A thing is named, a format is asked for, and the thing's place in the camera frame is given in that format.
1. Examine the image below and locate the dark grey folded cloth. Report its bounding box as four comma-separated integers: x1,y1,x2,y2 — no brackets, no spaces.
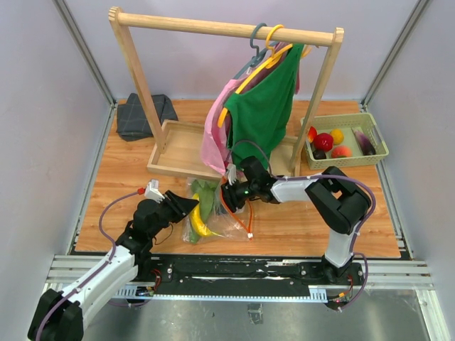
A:
117,93,178,141

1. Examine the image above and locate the pink shirt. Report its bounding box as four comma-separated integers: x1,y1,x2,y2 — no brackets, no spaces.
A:
200,41,301,177

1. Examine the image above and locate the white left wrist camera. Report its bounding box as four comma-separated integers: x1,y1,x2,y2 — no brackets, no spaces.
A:
144,179,165,203

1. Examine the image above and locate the orange fake peach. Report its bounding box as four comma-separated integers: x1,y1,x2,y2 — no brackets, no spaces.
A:
331,146,353,158

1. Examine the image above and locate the clear zip top bag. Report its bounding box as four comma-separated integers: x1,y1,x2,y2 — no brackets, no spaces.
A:
182,178,254,244

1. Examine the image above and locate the grey-green clothes hanger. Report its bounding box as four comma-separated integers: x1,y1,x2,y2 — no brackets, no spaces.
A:
232,22,269,81

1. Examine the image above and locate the small dark fake plum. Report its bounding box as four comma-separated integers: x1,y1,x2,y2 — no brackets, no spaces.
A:
312,150,327,160

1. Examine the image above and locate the wooden clothes rack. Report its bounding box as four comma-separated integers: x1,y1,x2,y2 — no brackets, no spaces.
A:
108,6,345,182

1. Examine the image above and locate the red fake chili pepper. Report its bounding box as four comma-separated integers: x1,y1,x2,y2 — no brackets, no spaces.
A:
307,126,318,144

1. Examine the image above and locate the yellow clothes hanger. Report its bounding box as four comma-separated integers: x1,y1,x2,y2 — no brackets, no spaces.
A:
217,24,312,128

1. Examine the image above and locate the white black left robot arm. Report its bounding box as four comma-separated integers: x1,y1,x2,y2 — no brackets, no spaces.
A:
27,190,198,340

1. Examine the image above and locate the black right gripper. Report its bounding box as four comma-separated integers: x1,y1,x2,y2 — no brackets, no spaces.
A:
217,178,258,216

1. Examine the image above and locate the green fake lettuce leaf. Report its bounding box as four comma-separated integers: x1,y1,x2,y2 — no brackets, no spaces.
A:
187,178,218,244

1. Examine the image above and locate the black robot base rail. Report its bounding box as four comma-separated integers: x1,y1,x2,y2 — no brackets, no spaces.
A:
125,255,365,301

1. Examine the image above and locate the yellow fake lemon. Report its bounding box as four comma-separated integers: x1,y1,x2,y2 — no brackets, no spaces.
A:
330,129,344,146

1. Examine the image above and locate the green sleeveless shirt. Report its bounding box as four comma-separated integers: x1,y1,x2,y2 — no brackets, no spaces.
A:
225,44,304,167

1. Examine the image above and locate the yellow fake banana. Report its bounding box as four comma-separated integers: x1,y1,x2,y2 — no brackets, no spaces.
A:
190,203,222,237

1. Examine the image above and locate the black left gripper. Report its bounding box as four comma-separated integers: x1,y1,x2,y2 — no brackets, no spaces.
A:
149,190,199,239

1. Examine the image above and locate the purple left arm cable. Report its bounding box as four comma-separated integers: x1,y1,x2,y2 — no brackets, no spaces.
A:
35,188,146,341

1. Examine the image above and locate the dark purple fake eggplant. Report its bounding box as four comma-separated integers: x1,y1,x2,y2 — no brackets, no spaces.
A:
352,129,376,156

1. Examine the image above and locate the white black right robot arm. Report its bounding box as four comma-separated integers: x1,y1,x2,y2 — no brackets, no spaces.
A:
220,156,376,284

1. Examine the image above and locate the red fake apple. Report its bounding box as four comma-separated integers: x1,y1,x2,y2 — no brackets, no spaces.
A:
312,133,334,152

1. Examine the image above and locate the light green plastic basket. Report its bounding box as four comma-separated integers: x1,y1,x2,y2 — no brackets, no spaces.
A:
304,113,389,170

